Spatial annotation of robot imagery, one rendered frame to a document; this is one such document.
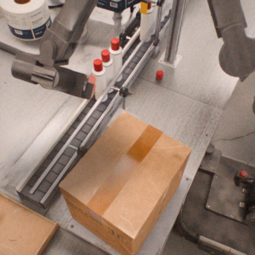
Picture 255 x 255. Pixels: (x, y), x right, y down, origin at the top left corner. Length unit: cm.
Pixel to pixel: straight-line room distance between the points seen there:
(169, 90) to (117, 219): 75
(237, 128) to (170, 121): 115
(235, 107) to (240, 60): 187
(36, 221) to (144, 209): 45
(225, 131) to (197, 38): 90
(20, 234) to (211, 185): 108
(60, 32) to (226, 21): 36
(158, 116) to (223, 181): 70
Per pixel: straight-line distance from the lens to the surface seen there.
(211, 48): 163
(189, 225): 175
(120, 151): 89
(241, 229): 182
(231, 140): 233
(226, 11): 68
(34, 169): 113
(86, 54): 148
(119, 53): 125
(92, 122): 123
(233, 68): 65
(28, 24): 155
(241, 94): 261
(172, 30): 140
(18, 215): 117
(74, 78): 87
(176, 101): 137
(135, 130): 92
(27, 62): 83
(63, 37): 76
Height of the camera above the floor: 189
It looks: 56 degrees down
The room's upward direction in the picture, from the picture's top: straight up
